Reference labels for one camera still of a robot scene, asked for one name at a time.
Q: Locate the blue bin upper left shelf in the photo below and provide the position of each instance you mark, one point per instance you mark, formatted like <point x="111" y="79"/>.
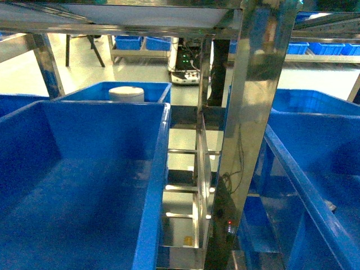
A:
<point x="82" y="185"/>

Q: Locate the blue bin upper right shelf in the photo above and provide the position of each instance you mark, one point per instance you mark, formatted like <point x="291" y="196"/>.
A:
<point x="302" y="211"/>

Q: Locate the stainless steel shelf frame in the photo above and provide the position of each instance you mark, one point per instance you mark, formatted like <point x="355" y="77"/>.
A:
<point x="263" y="30"/>

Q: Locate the white cylindrical container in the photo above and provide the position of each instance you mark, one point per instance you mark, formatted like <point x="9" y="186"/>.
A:
<point x="127" y="94"/>

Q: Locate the blue bin behind left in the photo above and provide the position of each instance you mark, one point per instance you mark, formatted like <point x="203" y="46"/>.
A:
<point x="154" y="91"/>

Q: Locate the blue bin shelf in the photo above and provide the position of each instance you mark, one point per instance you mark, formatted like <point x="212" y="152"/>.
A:
<point x="82" y="185"/>
<point x="302" y="211"/>

